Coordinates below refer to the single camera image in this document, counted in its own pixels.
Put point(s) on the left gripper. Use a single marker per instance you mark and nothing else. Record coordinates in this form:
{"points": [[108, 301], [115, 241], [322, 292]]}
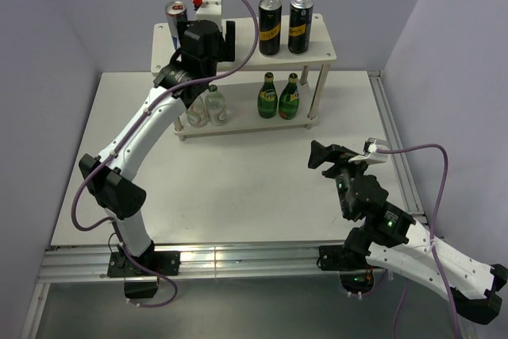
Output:
{"points": [[226, 49]]}

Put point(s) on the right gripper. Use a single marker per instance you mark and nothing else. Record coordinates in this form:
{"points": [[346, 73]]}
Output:
{"points": [[331, 152]]}

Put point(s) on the silver can red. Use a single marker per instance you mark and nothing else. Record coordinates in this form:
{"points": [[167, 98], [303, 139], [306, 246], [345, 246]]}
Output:
{"points": [[175, 11]]}

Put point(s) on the green glass bottle back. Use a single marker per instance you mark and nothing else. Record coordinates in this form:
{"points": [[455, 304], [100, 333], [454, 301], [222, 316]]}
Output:
{"points": [[289, 99]]}

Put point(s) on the green glass bottle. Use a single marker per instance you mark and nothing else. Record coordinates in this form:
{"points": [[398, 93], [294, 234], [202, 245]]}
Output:
{"points": [[267, 100], [289, 99]]}

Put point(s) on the green glass bottle front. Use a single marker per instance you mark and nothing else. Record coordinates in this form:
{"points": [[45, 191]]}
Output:
{"points": [[267, 100]]}

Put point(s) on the clear bottle green cap front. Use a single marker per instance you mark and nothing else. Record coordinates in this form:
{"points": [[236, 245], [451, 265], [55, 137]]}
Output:
{"points": [[216, 106]]}

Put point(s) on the clear bottle green cap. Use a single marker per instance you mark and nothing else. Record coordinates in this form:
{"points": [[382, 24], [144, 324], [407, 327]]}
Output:
{"points": [[196, 114], [216, 106]]}

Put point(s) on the clear bottle green cap back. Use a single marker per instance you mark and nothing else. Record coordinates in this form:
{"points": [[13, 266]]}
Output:
{"points": [[196, 114]]}

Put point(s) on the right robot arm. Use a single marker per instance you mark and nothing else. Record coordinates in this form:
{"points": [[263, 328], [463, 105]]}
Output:
{"points": [[393, 239]]}

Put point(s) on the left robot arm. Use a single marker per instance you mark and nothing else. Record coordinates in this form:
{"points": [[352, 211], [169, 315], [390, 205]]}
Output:
{"points": [[109, 175]]}

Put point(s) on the white two-tier shelf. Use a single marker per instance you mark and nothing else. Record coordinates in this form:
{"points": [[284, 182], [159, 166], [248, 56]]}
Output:
{"points": [[241, 89]]}

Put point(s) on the black can left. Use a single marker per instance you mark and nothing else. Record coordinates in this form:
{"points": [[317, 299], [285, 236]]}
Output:
{"points": [[270, 22]]}

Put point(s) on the black can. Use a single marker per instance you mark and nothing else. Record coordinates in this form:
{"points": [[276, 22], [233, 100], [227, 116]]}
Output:
{"points": [[270, 22], [300, 21]]}

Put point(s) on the black can right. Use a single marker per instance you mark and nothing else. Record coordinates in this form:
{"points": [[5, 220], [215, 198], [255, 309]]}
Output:
{"points": [[300, 21]]}

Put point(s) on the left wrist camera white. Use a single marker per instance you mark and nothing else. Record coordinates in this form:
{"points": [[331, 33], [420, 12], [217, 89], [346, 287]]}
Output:
{"points": [[210, 10]]}

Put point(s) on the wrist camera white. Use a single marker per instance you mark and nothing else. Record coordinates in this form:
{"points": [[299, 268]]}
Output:
{"points": [[372, 154], [210, 10]]}

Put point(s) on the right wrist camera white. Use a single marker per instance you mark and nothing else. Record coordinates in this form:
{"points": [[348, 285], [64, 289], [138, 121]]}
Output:
{"points": [[372, 154]]}

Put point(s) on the aluminium side rail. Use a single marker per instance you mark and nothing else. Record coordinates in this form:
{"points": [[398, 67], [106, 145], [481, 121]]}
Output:
{"points": [[406, 182]]}

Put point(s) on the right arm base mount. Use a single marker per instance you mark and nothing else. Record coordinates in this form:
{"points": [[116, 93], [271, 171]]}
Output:
{"points": [[348, 260]]}

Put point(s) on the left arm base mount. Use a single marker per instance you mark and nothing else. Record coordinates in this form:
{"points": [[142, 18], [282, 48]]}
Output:
{"points": [[142, 281]]}

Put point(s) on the aluminium front rail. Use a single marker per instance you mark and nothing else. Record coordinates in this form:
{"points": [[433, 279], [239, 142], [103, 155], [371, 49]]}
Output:
{"points": [[90, 264]]}

